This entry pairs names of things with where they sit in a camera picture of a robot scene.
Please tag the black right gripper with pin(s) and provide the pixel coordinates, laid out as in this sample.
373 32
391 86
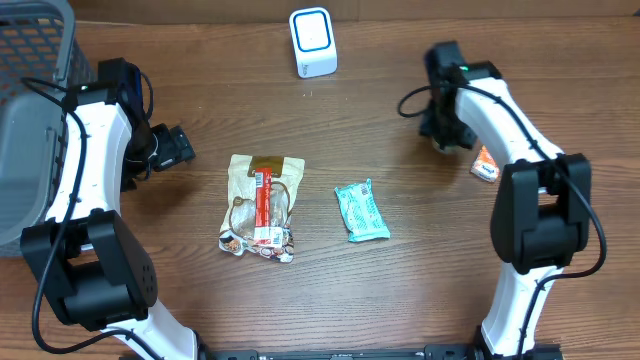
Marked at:
447 136

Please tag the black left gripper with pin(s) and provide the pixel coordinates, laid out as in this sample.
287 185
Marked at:
176 147

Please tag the orange snack packet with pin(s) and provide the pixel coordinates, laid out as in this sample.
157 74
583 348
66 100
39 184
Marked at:
485 167

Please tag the brown snack bag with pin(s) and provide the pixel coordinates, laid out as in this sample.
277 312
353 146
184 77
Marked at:
237 230

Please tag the teal snack packet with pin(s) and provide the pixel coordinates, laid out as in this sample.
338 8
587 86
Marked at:
360 213

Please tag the red white snack bar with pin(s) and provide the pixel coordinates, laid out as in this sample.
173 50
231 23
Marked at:
265 235

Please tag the green lid jar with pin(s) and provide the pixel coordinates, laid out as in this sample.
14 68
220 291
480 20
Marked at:
445 149

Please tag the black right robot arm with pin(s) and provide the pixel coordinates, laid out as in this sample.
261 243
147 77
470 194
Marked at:
542 210

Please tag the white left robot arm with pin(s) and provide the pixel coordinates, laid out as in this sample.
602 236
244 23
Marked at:
95 279

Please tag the white barcode scanner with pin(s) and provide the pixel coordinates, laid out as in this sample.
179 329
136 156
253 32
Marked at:
313 42

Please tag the grey plastic basket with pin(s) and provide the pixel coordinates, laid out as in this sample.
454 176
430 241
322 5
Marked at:
38 41

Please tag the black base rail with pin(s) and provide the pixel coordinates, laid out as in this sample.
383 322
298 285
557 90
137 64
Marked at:
429 352

